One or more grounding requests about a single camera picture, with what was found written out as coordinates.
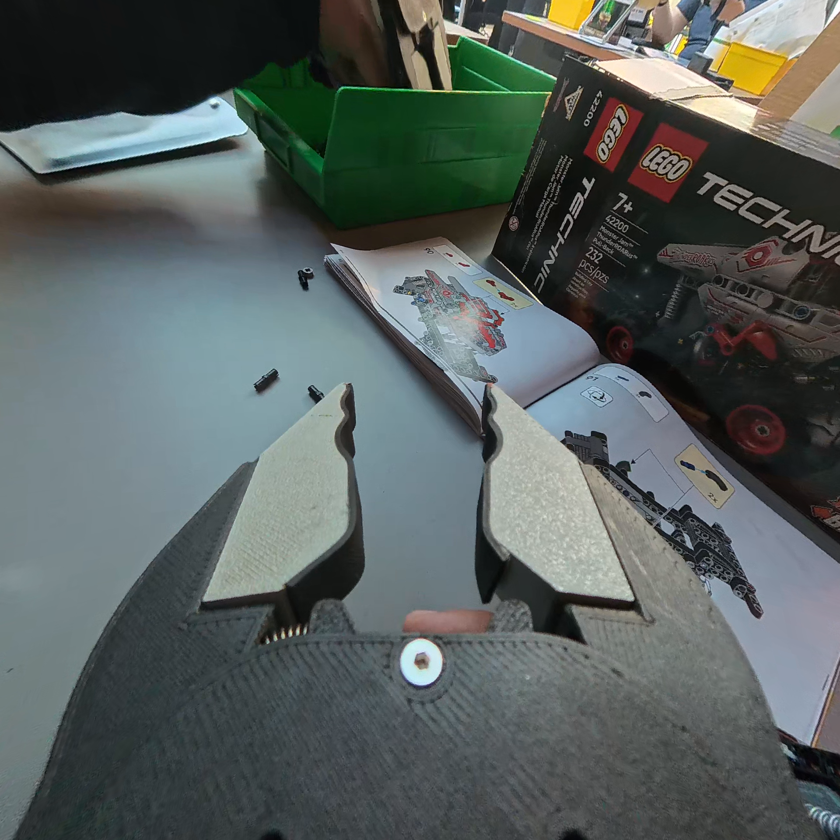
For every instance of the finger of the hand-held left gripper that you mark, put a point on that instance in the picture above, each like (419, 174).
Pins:
(358, 43)
(423, 46)

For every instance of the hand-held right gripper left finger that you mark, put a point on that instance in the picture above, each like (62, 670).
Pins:
(282, 505)

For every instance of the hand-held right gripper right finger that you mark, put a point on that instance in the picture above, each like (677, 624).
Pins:
(554, 525)

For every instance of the green plastic parts bin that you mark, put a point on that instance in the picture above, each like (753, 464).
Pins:
(407, 157)

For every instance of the black toy set box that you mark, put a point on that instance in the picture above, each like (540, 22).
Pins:
(722, 295)

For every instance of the wooden background table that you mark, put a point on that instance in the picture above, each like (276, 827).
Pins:
(544, 29)

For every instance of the yellow plastic bin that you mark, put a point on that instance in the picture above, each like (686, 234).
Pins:
(571, 13)
(751, 65)

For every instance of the open instruction booklet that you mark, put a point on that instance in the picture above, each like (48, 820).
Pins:
(558, 328)

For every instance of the black pin with grey bush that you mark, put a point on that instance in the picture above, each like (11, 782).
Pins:
(304, 276)

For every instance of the dark patterned cloth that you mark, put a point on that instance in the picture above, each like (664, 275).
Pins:
(810, 781)

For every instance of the brown cardboard sheet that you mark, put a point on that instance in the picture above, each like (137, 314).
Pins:
(804, 59)

